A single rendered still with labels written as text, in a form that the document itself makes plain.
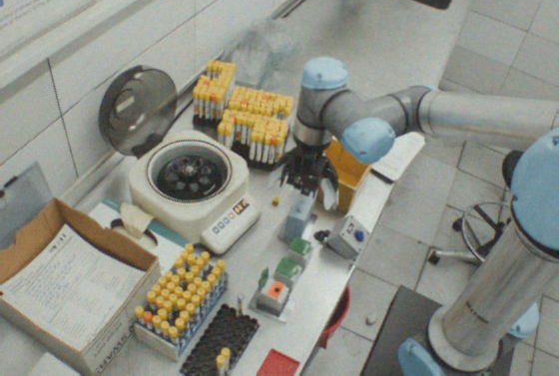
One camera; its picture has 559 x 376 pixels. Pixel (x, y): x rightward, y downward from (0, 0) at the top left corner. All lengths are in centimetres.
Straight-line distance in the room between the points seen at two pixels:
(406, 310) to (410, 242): 136
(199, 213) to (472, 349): 63
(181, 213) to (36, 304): 36
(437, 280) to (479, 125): 165
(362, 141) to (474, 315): 30
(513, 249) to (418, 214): 195
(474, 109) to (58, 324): 84
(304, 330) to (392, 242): 136
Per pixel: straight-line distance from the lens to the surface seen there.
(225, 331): 104
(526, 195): 53
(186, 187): 115
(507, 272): 62
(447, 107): 79
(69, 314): 104
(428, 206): 259
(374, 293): 220
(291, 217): 111
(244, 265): 114
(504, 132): 72
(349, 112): 78
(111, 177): 133
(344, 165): 134
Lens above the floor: 184
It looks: 46 degrees down
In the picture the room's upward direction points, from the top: 9 degrees clockwise
